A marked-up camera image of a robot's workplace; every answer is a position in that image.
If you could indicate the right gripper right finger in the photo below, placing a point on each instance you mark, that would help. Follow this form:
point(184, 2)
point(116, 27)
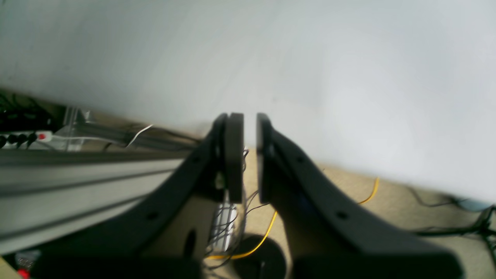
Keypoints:
point(329, 235)

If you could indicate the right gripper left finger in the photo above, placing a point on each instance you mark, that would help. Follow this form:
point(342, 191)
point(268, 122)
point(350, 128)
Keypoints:
point(165, 236)

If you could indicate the white power strip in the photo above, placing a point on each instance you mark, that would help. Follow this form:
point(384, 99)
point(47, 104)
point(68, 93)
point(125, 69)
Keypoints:
point(25, 140)

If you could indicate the aluminium frame table base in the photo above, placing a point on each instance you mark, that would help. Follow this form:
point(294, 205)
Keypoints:
point(87, 174)

